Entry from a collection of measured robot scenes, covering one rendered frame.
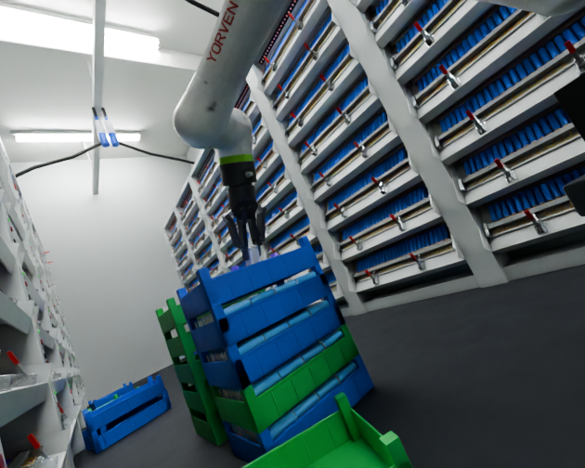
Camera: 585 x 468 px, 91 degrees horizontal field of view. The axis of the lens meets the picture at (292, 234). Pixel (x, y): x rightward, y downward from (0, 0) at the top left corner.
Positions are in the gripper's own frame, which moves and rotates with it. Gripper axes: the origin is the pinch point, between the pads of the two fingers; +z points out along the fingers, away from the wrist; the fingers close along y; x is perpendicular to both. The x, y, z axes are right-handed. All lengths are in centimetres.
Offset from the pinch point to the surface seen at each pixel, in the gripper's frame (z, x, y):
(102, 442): 73, 65, -44
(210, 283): -2.1, -14.8, -19.3
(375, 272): 32, 16, 81
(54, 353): 44, 104, -52
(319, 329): 14.7, -22.7, 1.1
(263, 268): -1.3, -15.2, -6.8
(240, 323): 6.6, -18.9, -16.3
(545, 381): 17, -61, 13
